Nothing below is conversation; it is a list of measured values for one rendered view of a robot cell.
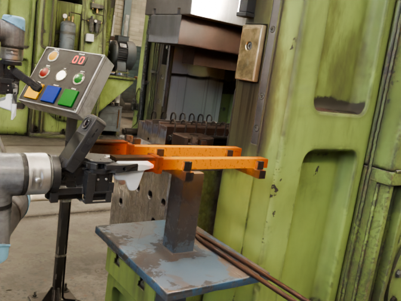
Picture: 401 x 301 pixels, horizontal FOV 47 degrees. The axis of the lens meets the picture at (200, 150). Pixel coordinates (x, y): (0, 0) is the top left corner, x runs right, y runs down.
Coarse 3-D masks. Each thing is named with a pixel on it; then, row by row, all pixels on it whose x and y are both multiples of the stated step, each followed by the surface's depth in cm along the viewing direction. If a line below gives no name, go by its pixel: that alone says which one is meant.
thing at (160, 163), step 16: (112, 160) 90; (128, 160) 90; (144, 160) 92; (160, 160) 93; (176, 160) 97; (192, 160) 99; (208, 160) 102; (224, 160) 104; (240, 160) 107; (256, 160) 110
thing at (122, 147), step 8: (96, 144) 99; (104, 144) 100; (112, 144) 101; (120, 144) 103; (128, 144) 103; (96, 152) 100; (104, 152) 101; (112, 152) 102; (120, 152) 103; (128, 152) 102; (136, 152) 104; (144, 152) 106; (152, 152) 107; (168, 152) 110; (176, 152) 111; (184, 152) 112; (192, 152) 114; (200, 152) 115; (208, 152) 117; (216, 152) 118; (224, 152) 120; (240, 152) 123
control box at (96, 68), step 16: (48, 48) 204; (48, 64) 199; (64, 64) 196; (80, 64) 192; (96, 64) 189; (112, 64) 195; (48, 80) 195; (64, 80) 192; (96, 80) 188; (80, 96) 185; (96, 96) 190; (48, 112) 198; (64, 112) 188; (80, 112) 184
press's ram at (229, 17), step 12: (156, 0) 162; (168, 0) 156; (180, 0) 150; (192, 0) 145; (204, 0) 147; (216, 0) 150; (228, 0) 153; (156, 12) 162; (168, 12) 156; (180, 12) 150; (192, 12) 146; (204, 12) 148; (216, 12) 151; (228, 12) 154; (228, 24) 161; (240, 24) 158
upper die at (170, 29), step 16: (160, 16) 160; (176, 16) 152; (160, 32) 160; (176, 32) 152; (192, 32) 153; (208, 32) 157; (224, 32) 161; (240, 32) 165; (208, 48) 159; (224, 48) 163
